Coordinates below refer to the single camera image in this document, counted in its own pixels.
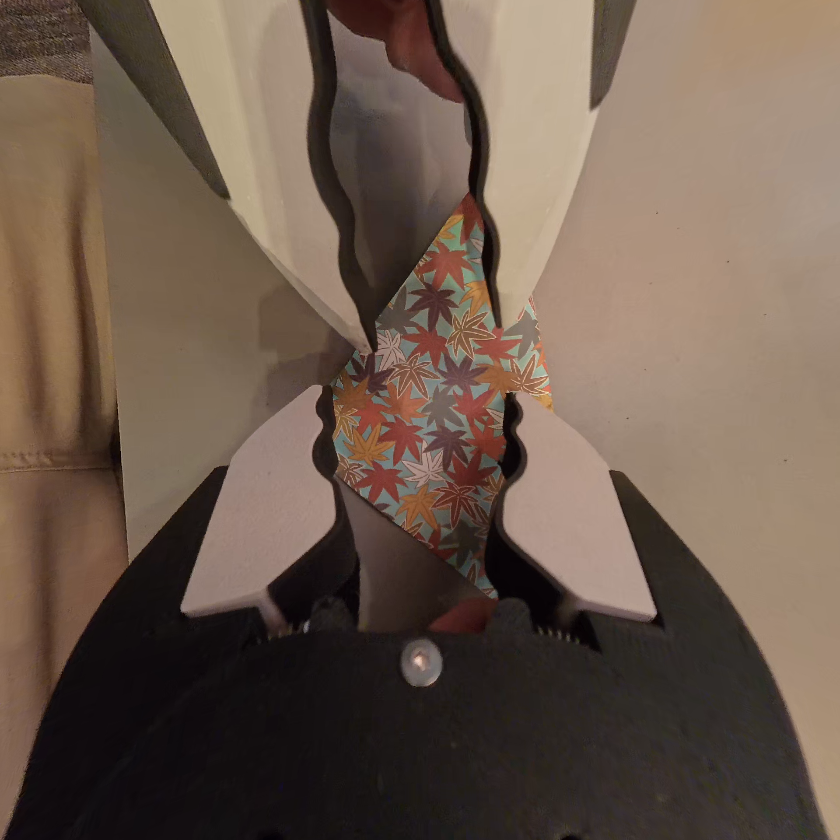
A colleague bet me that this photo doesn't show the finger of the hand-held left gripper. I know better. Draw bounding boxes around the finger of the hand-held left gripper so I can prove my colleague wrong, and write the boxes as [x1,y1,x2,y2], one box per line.
[425,0,598,330]
[141,0,382,352]

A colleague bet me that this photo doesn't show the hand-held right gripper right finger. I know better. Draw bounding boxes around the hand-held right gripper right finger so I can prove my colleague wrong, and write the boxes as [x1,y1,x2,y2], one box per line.
[493,394,658,624]

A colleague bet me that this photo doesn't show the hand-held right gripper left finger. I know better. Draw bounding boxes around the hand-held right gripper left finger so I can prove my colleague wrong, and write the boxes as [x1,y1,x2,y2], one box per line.
[180,385,360,635]

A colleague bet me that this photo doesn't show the leaf-patterned origami paper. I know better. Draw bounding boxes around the leaf-patterned origami paper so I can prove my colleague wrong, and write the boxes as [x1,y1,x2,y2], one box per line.
[331,193,555,599]

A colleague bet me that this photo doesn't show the person's left hand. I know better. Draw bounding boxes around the person's left hand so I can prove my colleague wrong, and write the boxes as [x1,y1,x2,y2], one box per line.
[330,0,470,104]

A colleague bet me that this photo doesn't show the person's right hand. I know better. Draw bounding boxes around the person's right hand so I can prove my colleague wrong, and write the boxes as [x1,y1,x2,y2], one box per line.
[430,599,497,634]

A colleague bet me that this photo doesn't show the person's grey knitted sweater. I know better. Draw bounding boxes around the person's grey knitted sweater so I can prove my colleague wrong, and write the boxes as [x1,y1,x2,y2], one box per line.
[0,0,93,85]

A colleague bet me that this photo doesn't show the person's beige trousers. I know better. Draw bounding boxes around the person's beige trousers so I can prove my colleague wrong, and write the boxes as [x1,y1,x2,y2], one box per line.
[0,72,130,749]

